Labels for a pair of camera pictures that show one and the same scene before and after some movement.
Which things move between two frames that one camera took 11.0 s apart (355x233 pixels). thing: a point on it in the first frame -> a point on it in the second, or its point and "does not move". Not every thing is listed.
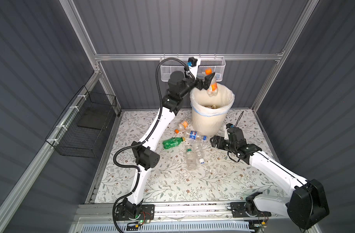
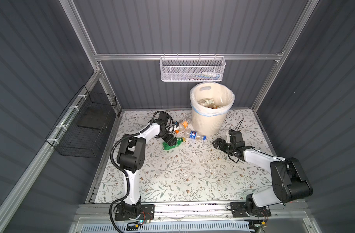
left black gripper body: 198,85 -> 167,137
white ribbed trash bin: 209,113 does not move
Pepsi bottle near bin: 195,135 does not move
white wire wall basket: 217,64 does not move
